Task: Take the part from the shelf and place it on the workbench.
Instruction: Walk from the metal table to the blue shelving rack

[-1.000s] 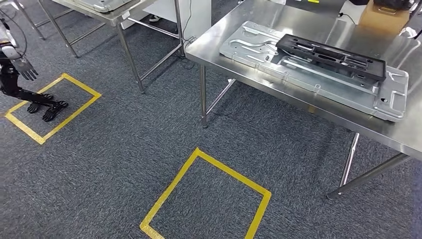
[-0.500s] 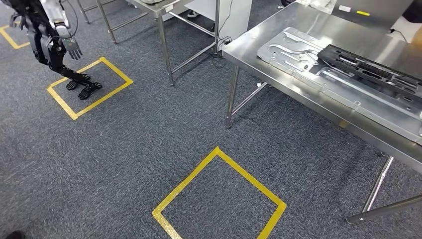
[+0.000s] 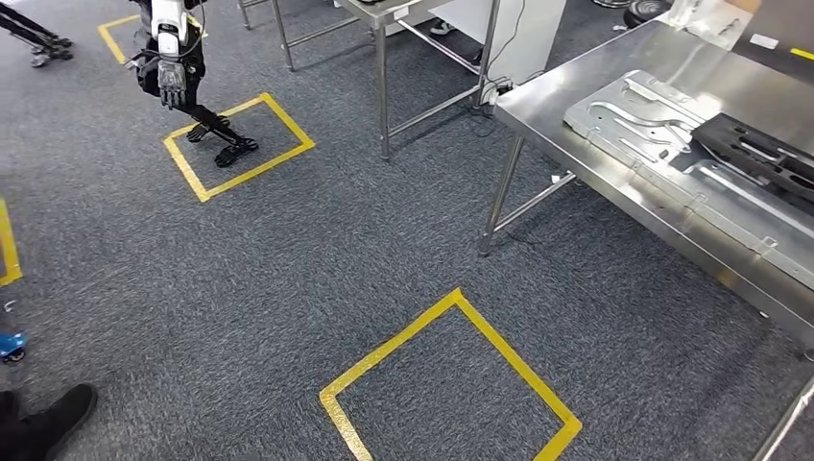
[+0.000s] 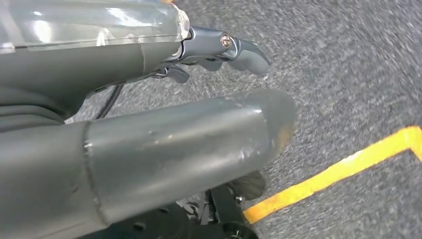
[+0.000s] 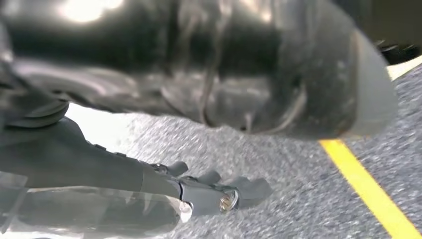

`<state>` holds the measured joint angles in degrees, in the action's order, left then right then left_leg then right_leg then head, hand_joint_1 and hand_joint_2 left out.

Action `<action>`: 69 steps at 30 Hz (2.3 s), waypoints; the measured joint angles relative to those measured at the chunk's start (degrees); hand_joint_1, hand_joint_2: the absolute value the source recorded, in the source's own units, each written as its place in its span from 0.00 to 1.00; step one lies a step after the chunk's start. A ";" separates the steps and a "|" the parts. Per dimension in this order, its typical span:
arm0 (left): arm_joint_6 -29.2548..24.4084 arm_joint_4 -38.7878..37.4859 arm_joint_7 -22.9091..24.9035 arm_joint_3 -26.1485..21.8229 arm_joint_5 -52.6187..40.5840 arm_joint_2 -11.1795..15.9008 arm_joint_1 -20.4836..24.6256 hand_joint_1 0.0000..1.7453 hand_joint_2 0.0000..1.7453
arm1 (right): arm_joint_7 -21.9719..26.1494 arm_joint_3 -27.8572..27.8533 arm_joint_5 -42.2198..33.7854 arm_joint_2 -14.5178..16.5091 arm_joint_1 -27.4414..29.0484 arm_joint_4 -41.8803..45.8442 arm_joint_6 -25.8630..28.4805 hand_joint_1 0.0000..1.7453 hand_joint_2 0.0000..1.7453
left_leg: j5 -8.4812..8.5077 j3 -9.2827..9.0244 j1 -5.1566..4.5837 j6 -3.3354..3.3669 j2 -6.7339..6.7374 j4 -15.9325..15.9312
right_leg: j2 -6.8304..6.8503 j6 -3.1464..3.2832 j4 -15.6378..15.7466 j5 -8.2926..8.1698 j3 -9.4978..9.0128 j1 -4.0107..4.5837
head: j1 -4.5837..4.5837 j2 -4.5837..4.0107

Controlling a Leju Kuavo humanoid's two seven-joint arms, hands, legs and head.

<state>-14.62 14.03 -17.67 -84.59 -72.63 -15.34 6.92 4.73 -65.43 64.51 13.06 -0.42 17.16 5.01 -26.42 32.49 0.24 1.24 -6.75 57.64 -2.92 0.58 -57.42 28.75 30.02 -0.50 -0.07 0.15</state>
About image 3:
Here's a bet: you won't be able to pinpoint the person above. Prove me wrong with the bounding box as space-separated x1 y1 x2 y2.
0 383 100 461

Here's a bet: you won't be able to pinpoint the white power strip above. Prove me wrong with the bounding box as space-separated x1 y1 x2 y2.
480 75 517 107

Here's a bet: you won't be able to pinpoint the black round base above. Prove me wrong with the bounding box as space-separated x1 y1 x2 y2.
623 0 672 30

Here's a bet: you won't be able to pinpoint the black plastic frame part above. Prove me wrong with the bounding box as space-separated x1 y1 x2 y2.
689 112 814 205

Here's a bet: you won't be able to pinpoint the yellow floor tape square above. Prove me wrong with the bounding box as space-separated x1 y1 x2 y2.
162 91 317 204

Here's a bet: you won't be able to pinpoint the aluminium fixture plate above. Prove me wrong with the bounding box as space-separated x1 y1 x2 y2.
563 69 814 294

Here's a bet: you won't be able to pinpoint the steel frame side table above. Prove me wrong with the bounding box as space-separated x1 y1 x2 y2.
236 0 504 161

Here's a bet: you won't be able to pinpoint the black silver humanoid robot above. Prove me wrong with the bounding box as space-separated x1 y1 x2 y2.
124 0 261 170

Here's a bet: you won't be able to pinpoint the black wheeled stand legs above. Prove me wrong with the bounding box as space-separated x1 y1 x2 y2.
0 3 74 68

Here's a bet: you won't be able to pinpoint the white panel desk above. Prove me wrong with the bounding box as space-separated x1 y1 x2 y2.
432 0 568 87

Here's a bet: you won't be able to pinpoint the stainless steel workbench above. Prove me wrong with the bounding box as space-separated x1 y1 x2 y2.
476 0 814 461

